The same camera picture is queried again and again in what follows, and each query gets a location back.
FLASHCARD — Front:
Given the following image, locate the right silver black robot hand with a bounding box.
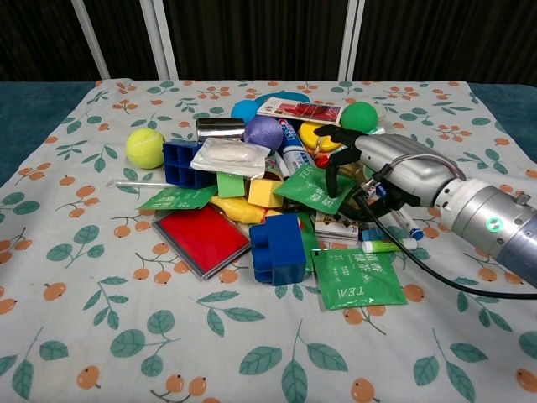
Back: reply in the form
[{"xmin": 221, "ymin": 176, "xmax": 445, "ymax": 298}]
[{"xmin": 314, "ymin": 124, "xmax": 467, "ymax": 222}]

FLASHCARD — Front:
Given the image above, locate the green patterned round object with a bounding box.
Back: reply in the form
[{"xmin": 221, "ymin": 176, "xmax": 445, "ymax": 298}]
[{"xmin": 338, "ymin": 160, "xmax": 371, "ymax": 182}]

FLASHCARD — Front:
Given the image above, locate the clear plastic cup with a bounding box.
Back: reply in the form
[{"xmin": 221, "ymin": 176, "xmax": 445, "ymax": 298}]
[{"xmin": 375, "ymin": 104, "xmax": 394, "ymax": 127}]

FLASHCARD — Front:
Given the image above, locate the green ball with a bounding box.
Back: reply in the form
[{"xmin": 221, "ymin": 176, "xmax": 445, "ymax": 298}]
[{"xmin": 339, "ymin": 102, "xmax": 379, "ymax": 135}]

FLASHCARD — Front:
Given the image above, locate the white marker with blue cap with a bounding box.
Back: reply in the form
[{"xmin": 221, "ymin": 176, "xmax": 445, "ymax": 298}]
[{"xmin": 376, "ymin": 184, "xmax": 423, "ymax": 241}]

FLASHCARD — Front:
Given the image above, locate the green white lip balm tube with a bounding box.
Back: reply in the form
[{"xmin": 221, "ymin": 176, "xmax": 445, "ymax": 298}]
[{"xmin": 362, "ymin": 238, "xmax": 419, "ymax": 254}]

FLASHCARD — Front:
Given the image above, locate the playing cards box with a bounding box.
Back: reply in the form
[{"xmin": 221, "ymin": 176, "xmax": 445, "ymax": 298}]
[{"xmin": 314, "ymin": 209, "xmax": 361, "ymax": 243}]

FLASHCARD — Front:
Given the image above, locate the Crest toothpaste tube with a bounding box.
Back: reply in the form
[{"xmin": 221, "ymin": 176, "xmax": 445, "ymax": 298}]
[{"xmin": 276, "ymin": 117, "xmax": 316, "ymax": 170}]

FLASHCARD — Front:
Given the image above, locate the red printed card package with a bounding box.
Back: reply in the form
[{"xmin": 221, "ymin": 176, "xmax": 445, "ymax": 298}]
[{"xmin": 256, "ymin": 97, "xmax": 344, "ymax": 126}]

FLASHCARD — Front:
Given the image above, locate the brown cardboard roll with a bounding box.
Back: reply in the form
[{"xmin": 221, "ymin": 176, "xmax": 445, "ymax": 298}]
[{"xmin": 245, "ymin": 162, "xmax": 291, "ymax": 191}]

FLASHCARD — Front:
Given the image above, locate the yellow foam cube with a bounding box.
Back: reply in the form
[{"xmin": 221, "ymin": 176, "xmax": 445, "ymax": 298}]
[{"xmin": 247, "ymin": 178, "xmax": 284, "ymax": 209}]

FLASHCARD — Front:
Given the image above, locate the purple fabric ball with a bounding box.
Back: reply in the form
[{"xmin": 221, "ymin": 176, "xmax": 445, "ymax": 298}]
[{"xmin": 242, "ymin": 115, "xmax": 284, "ymax": 154}]

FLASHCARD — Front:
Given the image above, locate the large blue building block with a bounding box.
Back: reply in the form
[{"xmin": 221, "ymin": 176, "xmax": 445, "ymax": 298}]
[{"xmin": 248, "ymin": 212, "xmax": 307, "ymax": 287}]

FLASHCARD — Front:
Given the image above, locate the cyan ball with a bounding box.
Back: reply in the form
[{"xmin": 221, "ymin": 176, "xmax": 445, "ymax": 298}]
[{"xmin": 231, "ymin": 99, "xmax": 263, "ymax": 127}]

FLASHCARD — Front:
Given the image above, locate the yellow rubber toy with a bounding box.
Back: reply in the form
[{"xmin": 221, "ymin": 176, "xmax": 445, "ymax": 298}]
[{"xmin": 208, "ymin": 195, "xmax": 286, "ymax": 226}]

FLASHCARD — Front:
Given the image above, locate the green foam cube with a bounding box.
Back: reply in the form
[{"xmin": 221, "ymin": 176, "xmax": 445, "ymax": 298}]
[{"xmin": 216, "ymin": 171, "xmax": 248, "ymax": 199}]

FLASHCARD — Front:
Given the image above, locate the silver white plastic pouch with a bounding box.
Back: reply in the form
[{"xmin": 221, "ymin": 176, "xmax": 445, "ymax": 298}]
[{"xmin": 190, "ymin": 138, "xmax": 269, "ymax": 180}]

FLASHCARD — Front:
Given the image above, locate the shiny silver metal cup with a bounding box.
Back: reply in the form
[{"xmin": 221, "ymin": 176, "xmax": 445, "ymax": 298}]
[{"xmin": 196, "ymin": 118, "xmax": 246, "ymax": 144}]

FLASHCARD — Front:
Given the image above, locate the dark ribbed backdrop panel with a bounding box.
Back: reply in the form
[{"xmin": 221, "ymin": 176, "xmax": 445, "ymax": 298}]
[{"xmin": 0, "ymin": 0, "xmax": 537, "ymax": 83}]

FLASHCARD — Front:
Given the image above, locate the red pad in clear case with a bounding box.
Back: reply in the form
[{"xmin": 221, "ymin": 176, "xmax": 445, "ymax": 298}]
[{"xmin": 151, "ymin": 204, "xmax": 252, "ymax": 281}]

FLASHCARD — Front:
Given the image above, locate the blue plastic grid tray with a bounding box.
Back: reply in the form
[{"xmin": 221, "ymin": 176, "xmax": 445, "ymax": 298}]
[{"xmin": 162, "ymin": 140, "xmax": 219, "ymax": 191}]

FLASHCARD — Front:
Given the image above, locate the yellow-green tennis ball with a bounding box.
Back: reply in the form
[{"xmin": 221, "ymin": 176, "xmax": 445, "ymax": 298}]
[{"xmin": 125, "ymin": 128, "xmax": 165, "ymax": 170}]

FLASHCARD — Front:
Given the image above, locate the clear plastic straw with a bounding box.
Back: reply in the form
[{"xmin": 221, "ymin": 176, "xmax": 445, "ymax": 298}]
[{"xmin": 109, "ymin": 179, "xmax": 169, "ymax": 189}]

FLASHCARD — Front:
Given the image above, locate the leaf and orange print tablecloth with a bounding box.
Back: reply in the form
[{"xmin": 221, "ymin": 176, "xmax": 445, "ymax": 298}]
[{"xmin": 0, "ymin": 78, "xmax": 537, "ymax": 403}]

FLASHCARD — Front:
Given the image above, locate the yellow round disc with rope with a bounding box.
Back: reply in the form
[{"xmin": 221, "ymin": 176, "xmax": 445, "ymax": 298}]
[{"xmin": 298, "ymin": 120, "xmax": 346, "ymax": 154}]

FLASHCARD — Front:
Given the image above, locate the cyan plastic ring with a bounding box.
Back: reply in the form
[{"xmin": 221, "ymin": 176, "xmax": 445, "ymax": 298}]
[{"xmin": 253, "ymin": 90, "xmax": 314, "ymax": 108}]

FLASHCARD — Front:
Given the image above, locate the wide white frame post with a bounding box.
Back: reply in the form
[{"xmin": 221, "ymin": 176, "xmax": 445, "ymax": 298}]
[{"xmin": 336, "ymin": 0, "xmax": 367, "ymax": 82}]

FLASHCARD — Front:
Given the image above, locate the black cable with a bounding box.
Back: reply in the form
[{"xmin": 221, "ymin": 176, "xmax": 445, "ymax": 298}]
[{"xmin": 356, "ymin": 195, "xmax": 537, "ymax": 301}]

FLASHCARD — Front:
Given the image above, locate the double white frame post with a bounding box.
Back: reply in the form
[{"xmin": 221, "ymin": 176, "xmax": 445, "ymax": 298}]
[{"xmin": 139, "ymin": 0, "xmax": 180, "ymax": 81}]

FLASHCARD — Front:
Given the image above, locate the thin white frame post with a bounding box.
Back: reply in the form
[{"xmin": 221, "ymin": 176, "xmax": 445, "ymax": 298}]
[{"xmin": 70, "ymin": 0, "xmax": 112, "ymax": 81}]

